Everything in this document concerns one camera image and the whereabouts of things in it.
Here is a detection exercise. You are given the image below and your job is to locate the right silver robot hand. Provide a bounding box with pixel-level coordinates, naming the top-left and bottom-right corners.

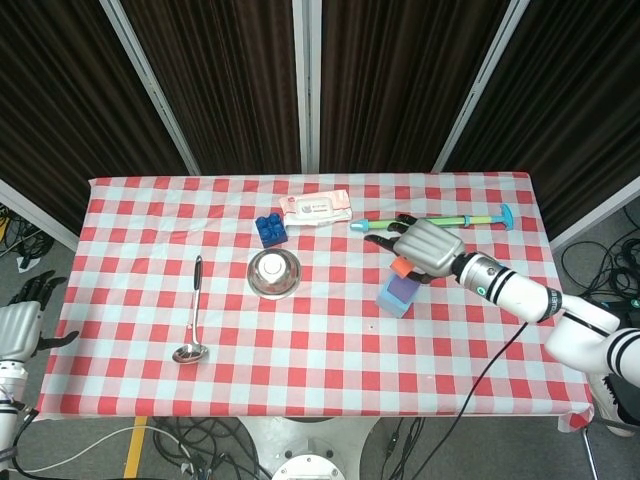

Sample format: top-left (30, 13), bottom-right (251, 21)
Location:
top-left (363, 213), bottom-right (467, 285)

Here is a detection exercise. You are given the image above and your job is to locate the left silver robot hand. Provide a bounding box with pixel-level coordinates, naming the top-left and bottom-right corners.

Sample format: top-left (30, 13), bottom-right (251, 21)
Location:
top-left (0, 269), bottom-right (81, 363)

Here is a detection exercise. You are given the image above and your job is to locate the medium purple cube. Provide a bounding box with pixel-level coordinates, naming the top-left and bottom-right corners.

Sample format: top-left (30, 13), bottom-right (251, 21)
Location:
top-left (388, 275), bottom-right (418, 303)

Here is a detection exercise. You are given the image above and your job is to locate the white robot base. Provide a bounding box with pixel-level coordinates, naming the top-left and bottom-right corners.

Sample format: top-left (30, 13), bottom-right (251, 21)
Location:
top-left (238, 416), bottom-right (382, 480)

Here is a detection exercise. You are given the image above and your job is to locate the green cyan water pump toy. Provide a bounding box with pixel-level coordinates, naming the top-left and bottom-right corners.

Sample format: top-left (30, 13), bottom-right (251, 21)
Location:
top-left (349, 203), bottom-right (515, 235)

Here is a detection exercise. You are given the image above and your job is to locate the large light blue cube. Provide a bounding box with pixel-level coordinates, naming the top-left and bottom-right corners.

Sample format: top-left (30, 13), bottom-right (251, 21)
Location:
top-left (375, 277), bottom-right (419, 320)

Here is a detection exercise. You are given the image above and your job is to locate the pink wet wipes pack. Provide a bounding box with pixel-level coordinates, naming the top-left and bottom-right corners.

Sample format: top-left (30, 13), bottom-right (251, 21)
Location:
top-left (278, 188), bottom-right (353, 228)

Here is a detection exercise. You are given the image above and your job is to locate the blue toy building brick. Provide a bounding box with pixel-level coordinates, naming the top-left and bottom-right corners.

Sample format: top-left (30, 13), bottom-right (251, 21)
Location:
top-left (254, 213), bottom-right (290, 249)

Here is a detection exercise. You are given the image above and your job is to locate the red white checkered tablecloth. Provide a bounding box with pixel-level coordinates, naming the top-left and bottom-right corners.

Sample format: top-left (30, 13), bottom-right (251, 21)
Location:
top-left (37, 172), bottom-right (596, 434)

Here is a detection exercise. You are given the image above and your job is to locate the dark brown partition panel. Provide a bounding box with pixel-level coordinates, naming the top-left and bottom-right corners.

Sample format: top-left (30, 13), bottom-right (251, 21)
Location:
top-left (318, 0), bottom-right (512, 174)
top-left (121, 0), bottom-right (304, 176)
top-left (443, 0), bottom-right (640, 239)
top-left (0, 0), bottom-right (190, 237)

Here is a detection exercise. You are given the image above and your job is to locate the yellow floor tape strip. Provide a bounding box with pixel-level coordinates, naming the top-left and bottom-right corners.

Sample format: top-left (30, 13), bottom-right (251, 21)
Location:
top-left (121, 416), bottom-right (150, 480)

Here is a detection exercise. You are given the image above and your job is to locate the stainless steel bowl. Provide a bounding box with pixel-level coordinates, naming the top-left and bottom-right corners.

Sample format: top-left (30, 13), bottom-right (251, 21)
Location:
top-left (246, 248), bottom-right (303, 301)

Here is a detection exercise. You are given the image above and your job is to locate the white black sneaker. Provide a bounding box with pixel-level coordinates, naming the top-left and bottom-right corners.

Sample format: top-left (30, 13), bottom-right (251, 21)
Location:
top-left (586, 372), bottom-right (640, 439)

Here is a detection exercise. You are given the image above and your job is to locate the grey metal table leg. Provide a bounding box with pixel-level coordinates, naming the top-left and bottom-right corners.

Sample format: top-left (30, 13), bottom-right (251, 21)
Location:
top-left (581, 427), bottom-right (600, 480)

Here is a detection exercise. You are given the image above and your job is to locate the black floor cable bundle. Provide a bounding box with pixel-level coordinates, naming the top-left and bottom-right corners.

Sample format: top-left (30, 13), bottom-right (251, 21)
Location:
top-left (0, 203), bottom-right (56, 262)
top-left (559, 207), bottom-right (640, 307)
top-left (148, 417), bottom-right (274, 480)
top-left (359, 417), bottom-right (427, 480)

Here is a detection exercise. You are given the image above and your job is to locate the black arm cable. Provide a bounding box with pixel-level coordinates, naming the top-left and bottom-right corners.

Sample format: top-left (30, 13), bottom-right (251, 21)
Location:
top-left (8, 408), bottom-right (42, 476)
top-left (451, 321), bottom-right (530, 419)

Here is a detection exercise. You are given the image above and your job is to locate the white partition frame post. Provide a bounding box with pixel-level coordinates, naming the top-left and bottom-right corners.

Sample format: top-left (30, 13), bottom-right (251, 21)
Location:
top-left (431, 0), bottom-right (532, 174)
top-left (0, 178), bottom-right (80, 253)
top-left (548, 174), bottom-right (640, 253)
top-left (291, 0), bottom-right (323, 175)
top-left (98, 0), bottom-right (202, 176)

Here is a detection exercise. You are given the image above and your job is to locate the white floor cable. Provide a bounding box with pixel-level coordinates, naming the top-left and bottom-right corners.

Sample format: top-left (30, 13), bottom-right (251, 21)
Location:
top-left (27, 424), bottom-right (194, 475)

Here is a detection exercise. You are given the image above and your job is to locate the steel ladle black handle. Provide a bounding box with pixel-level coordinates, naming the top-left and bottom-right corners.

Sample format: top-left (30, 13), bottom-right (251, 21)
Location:
top-left (171, 254), bottom-right (210, 366)

